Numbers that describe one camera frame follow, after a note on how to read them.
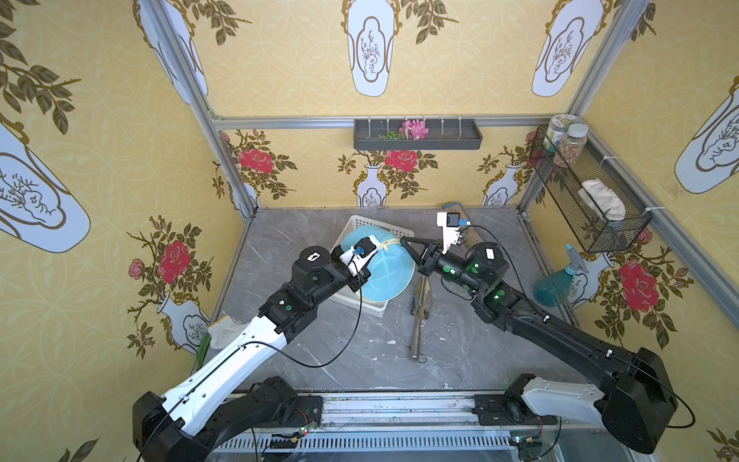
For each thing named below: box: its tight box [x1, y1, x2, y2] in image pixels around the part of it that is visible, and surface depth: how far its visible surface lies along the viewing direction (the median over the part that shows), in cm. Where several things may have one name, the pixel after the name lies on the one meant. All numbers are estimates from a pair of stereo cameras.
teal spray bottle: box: [533, 243, 590, 308], surface depth 89 cm
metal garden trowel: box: [409, 275, 434, 360], surface depth 94 cm
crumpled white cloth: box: [577, 179, 627, 222], surface depth 70 cm
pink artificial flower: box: [398, 118, 430, 140], surface depth 91 cm
